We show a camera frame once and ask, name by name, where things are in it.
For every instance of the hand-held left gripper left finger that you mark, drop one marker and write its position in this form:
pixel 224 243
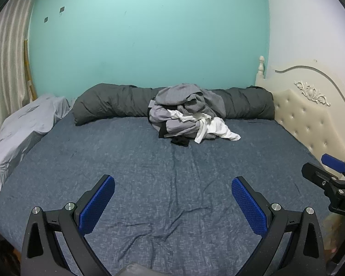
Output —
pixel 97 204

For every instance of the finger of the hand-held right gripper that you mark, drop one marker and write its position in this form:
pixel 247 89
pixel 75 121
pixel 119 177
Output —
pixel 316 174
pixel 332 162

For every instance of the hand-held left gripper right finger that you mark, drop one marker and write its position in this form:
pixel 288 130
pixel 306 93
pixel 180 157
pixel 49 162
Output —
pixel 248 207

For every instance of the grey knit sweater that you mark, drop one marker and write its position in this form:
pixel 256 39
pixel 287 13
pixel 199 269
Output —
pixel 175 95

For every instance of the cream tufted headboard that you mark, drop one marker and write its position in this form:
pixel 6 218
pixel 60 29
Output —
pixel 304 115

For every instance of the small black cloth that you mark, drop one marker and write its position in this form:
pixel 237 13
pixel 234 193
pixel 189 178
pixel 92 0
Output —
pixel 179 141

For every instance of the dark grey rolled duvet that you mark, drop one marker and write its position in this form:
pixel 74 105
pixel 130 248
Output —
pixel 109 103

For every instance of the light grey jacket black trim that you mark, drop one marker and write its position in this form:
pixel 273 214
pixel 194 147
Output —
pixel 161 118

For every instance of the light grey quilt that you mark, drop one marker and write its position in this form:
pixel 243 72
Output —
pixel 23 126

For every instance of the striped beige curtain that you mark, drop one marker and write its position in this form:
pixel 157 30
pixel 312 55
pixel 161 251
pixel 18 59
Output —
pixel 5 63

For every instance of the yellow wooden rail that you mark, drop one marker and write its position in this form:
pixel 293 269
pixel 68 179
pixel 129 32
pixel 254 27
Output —
pixel 28 69

